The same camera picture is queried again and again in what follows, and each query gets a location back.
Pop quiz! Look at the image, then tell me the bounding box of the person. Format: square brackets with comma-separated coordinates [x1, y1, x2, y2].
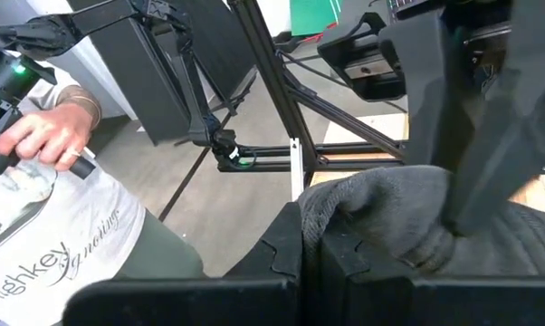
[0, 58, 206, 326]

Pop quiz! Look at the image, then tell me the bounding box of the green board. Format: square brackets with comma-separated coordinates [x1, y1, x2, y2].
[289, 0, 345, 38]

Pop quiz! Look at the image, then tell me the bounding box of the person's forearm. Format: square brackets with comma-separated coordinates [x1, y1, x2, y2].
[54, 83, 104, 132]

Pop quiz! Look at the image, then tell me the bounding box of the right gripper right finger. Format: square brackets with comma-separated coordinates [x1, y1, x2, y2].
[320, 220, 545, 326]

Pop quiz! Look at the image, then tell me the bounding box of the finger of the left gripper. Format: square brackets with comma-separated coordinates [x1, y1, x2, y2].
[378, 8, 484, 169]
[442, 0, 545, 237]

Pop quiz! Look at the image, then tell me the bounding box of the person's hand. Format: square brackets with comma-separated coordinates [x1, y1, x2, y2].
[0, 102, 96, 173]

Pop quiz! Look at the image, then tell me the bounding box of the black baseball cap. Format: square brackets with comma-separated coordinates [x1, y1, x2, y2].
[296, 164, 545, 280]

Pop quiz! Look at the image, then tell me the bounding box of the black aluminium rig frame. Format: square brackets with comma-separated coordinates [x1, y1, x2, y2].
[226, 0, 409, 203]

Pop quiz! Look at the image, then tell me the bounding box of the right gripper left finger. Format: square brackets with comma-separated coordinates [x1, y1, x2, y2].
[62, 201, 304, 326]

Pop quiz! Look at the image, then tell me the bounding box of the black flat panel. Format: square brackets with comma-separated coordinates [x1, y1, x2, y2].
[66, 0, 195, 147]
[170, 0, 259, 103]

